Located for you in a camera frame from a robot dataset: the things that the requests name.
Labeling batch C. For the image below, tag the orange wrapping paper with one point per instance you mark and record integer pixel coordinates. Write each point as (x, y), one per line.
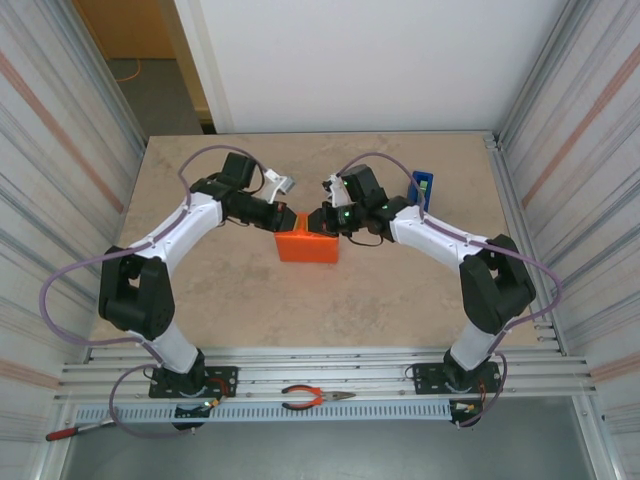
(307, 247)

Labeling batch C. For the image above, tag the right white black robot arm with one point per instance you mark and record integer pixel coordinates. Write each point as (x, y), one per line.
(495, 290)

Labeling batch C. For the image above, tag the blue tape dispenser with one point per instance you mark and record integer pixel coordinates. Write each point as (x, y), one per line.
(425, 192)

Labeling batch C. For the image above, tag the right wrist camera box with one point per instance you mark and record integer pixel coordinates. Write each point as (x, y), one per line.
(336, 190)

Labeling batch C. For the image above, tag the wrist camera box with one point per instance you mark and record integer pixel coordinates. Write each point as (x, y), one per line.
(279, 184)
(336, 190)

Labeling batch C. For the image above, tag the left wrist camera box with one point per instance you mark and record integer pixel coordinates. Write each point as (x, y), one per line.
(279, 184)

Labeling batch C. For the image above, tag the white door frame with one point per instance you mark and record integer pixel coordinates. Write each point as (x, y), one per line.
(200, 65)

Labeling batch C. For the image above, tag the aluminium side rail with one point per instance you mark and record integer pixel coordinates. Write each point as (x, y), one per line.
(500, 165)

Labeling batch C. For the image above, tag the aluminium rail frame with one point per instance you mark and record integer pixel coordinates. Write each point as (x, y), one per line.
(325, 372)

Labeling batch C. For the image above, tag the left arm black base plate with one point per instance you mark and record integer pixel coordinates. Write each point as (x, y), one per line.
(225, 375)

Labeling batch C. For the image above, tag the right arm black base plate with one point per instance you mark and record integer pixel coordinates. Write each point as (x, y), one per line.
(425, 377)

